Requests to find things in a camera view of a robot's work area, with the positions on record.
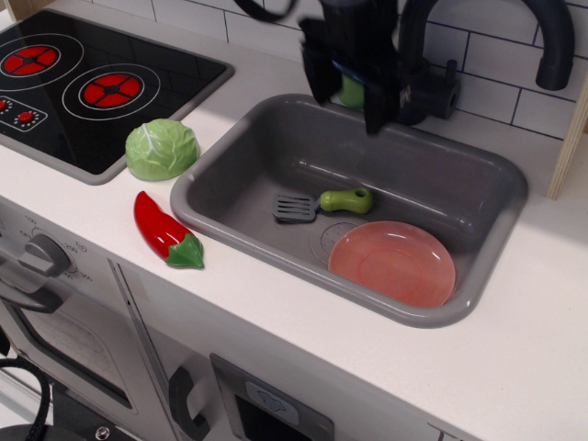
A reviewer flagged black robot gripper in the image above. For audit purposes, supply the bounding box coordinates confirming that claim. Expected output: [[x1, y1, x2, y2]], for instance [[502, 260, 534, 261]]
[[299, 1, 403, 134]]

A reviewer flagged grey spatula green handle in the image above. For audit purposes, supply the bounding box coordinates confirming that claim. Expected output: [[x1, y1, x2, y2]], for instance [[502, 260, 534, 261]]
[[272, 187, 374, 223]]

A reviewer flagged green toy fruit behind sink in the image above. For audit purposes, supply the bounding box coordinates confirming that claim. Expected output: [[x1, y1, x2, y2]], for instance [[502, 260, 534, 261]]
[[337, 74, 365, 110]]

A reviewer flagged grey plastic sink basin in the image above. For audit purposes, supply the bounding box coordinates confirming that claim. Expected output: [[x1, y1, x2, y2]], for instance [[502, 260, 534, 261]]
[[171, 95, 528, 328]]

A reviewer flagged pink plastic plate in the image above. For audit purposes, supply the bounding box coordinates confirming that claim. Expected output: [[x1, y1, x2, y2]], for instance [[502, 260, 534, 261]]
[[328, 220, 457, 309]]

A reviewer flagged dark grey toy faucet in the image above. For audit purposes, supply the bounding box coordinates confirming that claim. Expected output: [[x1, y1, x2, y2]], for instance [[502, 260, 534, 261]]
[[398, 1, 575, 125]]

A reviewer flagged green toy cabbage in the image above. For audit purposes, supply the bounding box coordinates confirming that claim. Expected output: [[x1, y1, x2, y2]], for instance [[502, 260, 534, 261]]
[[125, 119, 200, 181]]

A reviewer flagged wooden side panel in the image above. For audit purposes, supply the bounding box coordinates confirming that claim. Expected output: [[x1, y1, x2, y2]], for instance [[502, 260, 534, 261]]
[[546, 77, 588, 200]]

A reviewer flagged red toy chili pepper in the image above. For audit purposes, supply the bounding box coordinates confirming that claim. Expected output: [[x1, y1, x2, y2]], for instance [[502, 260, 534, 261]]
[[133, 191, 204, 269]]

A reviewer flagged black toy stovetop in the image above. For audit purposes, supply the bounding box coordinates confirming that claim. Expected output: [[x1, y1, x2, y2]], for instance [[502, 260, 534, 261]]
[[1, 9, 234, 185]]

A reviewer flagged grey dishwasher control panel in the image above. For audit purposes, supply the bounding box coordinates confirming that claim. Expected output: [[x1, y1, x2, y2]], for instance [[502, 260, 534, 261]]
[[209, 354, 334, 441]]

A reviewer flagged grey oven knob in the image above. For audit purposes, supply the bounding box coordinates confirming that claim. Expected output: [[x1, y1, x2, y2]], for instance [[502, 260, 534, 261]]
[[18, 234, 71, 277]]

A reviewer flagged black braided cable upper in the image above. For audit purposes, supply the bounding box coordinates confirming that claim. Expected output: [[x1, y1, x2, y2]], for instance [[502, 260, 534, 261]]
[[232, 0, 300, 22]]

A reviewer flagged black braided cable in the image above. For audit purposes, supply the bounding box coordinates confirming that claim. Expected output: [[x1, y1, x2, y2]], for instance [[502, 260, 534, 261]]
[[0, 357, 51, 441], [232, 0, 300, 22]]

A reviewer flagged grey cabinet door handle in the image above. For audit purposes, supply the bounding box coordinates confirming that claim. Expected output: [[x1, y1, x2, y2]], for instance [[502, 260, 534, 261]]
[[168, 367, 210, 441]]

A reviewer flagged grey oven door handle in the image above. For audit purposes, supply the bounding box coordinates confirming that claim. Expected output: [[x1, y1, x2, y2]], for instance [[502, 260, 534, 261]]
[[1, 257, 62, 313]]

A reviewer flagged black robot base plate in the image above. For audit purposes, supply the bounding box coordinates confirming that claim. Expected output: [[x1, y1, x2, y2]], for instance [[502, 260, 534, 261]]
[[0, 383, 153, 441]]

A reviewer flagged black braided cable lower left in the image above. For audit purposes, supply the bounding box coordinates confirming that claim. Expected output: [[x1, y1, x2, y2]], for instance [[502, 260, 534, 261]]
[[0, 357, 51, 441]]

